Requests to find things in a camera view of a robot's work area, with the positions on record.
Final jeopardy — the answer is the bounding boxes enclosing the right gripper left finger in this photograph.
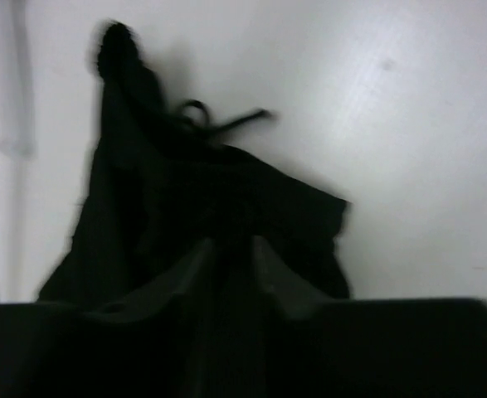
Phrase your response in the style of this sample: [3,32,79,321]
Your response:
[81,239,214,328]

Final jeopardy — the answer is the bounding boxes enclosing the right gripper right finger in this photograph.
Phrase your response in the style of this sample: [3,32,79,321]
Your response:
[252,236,343,323]

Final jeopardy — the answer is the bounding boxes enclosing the black trousers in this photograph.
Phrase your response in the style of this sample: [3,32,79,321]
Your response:
[27,22,350,397]

